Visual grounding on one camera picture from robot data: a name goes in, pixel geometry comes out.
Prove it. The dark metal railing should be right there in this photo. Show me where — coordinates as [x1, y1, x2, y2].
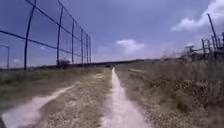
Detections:
[184, 12, 224, 62]

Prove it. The pale dirt track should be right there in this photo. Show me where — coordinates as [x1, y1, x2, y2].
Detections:
[0, 66, 155, 128]

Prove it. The tall blue-post wire fence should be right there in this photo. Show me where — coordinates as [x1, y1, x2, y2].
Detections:
[0, 0, 93, 71]

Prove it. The street lamp pole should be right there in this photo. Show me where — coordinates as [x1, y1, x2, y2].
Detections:
[0, 44, 11, 70]

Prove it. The dry grass beside fence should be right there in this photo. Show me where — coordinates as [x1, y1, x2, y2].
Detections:
[0, 65, 113, 113]

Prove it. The dry grass field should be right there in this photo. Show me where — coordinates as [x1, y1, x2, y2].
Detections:
[114, 57, 224, 128]

